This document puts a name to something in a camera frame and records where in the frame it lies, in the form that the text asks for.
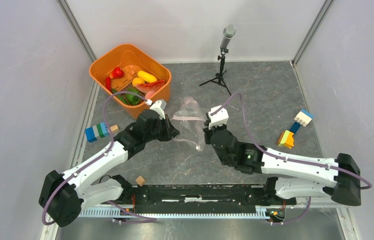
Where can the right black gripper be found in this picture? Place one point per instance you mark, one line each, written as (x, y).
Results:
(208, 131)

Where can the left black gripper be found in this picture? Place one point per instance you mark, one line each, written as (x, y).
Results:
(170, 131)

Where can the clear pink-dotted zip bag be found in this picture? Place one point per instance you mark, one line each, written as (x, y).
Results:
(189, 120)

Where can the yellow toy corn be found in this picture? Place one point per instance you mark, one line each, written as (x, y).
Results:
(147, 77)

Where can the red toy strawberry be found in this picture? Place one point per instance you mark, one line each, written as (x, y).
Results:
(117, 73)

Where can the red toy chili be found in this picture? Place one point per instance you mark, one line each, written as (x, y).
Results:
(108, 83)

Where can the orange plastic basket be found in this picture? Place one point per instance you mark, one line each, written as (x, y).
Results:
(130, 59)

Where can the pink toy peach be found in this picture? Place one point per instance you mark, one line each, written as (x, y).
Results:
(149, 95)

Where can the yellow toy lemon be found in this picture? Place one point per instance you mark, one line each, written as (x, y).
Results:
(138, 81)

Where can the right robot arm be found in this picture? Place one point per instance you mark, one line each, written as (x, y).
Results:
(293, 176)

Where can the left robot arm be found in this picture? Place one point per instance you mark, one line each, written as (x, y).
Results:
(64, 195)

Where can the green toy bell pepper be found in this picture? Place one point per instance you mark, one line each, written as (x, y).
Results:
(133, 97)

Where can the small wooden cube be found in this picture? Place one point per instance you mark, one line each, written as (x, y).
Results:
(140, 181)

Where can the small tan wooden block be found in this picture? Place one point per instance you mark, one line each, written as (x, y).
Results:
(114, 128)

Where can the green toy cucumber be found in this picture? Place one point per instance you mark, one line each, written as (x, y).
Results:
(121, 97)

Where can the blue green striped brick stack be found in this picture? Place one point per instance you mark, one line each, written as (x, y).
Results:
(95, 132)

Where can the blue white toy brick stack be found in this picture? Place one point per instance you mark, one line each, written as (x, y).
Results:
(302, 119)

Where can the microphone on black tripod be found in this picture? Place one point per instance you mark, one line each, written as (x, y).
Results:
(229, 33)

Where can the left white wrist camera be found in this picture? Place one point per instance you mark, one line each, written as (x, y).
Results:
(159, 107)

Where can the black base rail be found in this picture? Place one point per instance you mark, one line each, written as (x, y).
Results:
(200, 198)

